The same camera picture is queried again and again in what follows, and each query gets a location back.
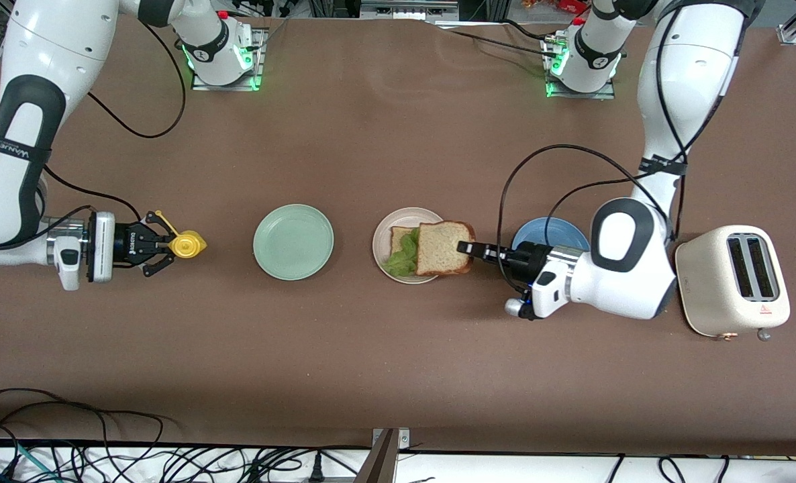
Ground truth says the yellow squeeze bottle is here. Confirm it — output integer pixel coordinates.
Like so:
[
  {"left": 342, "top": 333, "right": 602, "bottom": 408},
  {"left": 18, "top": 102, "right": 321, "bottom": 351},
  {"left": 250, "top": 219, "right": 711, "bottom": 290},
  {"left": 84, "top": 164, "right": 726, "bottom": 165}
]
[{"left": 146, "top": 210, "right": 207, "bottom": 260}]

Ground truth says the brown bread slice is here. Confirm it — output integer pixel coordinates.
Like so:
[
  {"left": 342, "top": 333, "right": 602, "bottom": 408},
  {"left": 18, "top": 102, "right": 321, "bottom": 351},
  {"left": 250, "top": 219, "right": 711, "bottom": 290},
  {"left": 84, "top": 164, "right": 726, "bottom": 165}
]
[
  {"left": 390, "top": 227, "right": 420, "bottom": 259},
  {"left": 415, "top": 221, "right": 476, "bottom": 277}
]

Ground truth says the green lettuce leaf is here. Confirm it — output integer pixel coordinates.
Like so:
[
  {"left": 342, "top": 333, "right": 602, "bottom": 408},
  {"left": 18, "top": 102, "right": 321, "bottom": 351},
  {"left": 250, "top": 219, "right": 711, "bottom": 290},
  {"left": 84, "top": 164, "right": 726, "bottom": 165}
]
[{"left": 381, "top": 228, "right": 421, "bottom": 278}]

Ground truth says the blue plate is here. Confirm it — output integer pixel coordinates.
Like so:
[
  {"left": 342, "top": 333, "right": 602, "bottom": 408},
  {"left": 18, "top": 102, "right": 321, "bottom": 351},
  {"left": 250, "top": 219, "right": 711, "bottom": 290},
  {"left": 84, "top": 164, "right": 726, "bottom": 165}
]
[{"left": 511, "top": 217, "right": 591, "bottom": 253}]

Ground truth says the beige plate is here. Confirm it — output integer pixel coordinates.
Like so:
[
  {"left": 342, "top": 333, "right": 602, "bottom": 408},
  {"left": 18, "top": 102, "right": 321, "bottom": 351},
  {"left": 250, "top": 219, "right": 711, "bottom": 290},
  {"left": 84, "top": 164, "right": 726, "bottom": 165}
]
[{"left": 372, "top": 207, "right": 447, "bottom": 284}]

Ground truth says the mint green plate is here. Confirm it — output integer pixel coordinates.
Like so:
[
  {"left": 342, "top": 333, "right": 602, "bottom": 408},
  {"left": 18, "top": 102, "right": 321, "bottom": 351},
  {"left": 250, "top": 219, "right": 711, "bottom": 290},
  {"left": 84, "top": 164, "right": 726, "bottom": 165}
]
[{"left": 253, "top": 204, "right": 335, "bottom": 281}]

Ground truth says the white toaster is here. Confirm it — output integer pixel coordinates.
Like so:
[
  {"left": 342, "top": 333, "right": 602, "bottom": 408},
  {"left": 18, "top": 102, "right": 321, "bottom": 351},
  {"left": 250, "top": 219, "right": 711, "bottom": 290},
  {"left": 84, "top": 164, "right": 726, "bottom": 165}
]
[{"left": 675, "top": 225, "right": 791, "bottom": 341}]

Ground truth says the grey metal equipment box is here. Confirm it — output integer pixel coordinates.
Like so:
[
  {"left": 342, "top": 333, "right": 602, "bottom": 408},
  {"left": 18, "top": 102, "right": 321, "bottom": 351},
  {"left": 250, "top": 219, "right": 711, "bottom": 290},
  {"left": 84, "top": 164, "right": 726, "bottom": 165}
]
[{"left": 360, "top": 0, "right": 459, "bottom": 21}]

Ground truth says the red snack packet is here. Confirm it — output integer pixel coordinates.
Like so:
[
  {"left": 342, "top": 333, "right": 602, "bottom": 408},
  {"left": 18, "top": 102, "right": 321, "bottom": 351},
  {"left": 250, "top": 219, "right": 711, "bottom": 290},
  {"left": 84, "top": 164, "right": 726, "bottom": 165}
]
[{"left": 522, "top": 0, "right": 590, "bottom": 15}]

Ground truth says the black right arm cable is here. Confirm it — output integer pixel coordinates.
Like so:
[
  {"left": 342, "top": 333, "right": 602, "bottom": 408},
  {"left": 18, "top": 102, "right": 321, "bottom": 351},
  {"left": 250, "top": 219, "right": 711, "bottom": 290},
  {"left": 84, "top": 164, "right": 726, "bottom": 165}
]
[{"left": 0, "top": 20, "right": 187, "bottom": 250}]

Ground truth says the thin black cable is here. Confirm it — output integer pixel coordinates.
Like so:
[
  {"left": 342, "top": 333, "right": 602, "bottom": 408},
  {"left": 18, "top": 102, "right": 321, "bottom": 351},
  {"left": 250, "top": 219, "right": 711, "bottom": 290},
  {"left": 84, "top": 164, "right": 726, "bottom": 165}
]
[
  {"left": 0, "top": 388, "right": 110, "bottom": 420},
  {"left": 0, "top": 408, "right": 165, "bottom": 447}
]

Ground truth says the black base power cable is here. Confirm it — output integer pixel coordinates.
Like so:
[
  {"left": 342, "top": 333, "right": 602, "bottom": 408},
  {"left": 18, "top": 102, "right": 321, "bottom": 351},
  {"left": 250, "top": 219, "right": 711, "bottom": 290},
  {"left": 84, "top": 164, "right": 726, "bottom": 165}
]
[{"left": 448, "top": 19, "right": 560, "bottom": 58}]

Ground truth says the grey metal bracket post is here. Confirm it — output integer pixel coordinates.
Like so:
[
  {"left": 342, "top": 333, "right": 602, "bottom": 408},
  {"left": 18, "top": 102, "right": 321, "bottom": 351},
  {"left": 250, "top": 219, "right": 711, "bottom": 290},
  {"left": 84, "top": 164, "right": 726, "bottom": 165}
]
[{"left": 354, "top": 427, "right": 412, "bottom": 483}]

